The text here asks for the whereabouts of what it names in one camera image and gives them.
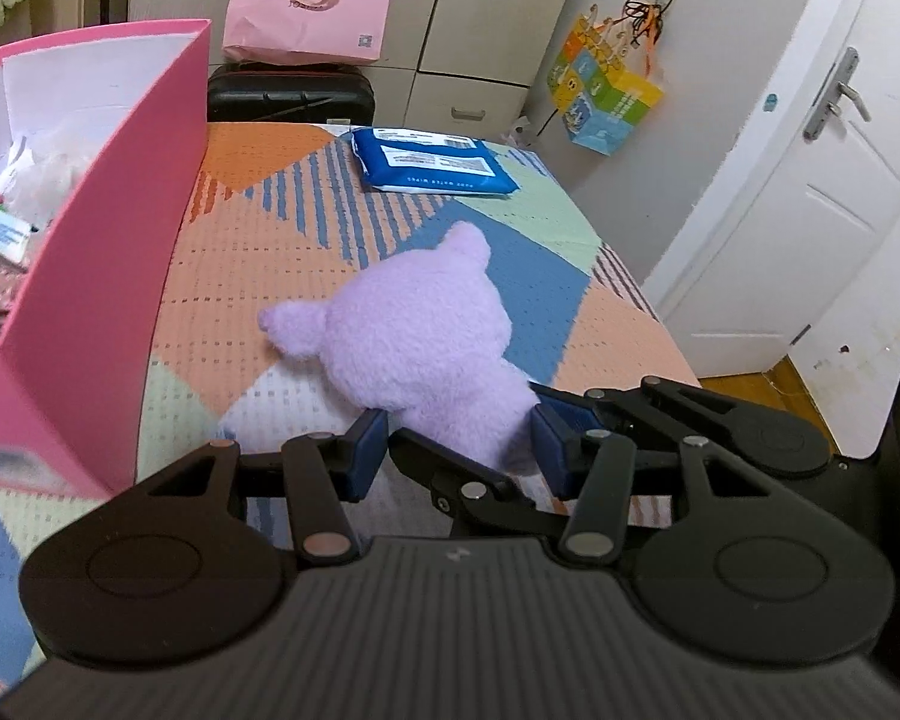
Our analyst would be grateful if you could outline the patchwork tablecloth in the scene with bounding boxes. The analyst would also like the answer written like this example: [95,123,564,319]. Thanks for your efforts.
[0,122,703,699]

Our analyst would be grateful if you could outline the white tissue pack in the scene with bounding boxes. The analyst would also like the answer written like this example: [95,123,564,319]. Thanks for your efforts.
[0,208,32,266]

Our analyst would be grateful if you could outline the beige wardrobe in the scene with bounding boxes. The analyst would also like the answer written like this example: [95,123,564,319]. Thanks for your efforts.
[46,0,566,138]

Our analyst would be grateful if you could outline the purple plush toy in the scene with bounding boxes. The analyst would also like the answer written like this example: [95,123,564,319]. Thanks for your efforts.
[258,221,538,475]

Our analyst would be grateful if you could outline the white door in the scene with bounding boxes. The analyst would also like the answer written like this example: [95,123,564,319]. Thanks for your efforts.
[665,0,900,379]

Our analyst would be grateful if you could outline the blue wet wipes pack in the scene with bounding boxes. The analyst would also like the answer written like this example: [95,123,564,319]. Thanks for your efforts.
[351,127,518,197]

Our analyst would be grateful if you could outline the colourful paper gift bag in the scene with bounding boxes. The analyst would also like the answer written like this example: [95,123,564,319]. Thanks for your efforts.
[546,0,674,156]

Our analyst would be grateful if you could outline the silver door handle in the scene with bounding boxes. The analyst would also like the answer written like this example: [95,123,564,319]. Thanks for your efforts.
[803,46,873,143]

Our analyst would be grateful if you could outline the black suitcase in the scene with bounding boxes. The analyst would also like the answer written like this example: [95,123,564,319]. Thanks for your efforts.
[208,62,375,125]

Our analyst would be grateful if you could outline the pink cardboard box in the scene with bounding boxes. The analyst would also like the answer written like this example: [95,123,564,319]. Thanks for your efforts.
[0,20,211,497]

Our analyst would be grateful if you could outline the pink tote bag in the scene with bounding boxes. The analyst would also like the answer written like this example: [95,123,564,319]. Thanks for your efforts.
[222,0,390,65]

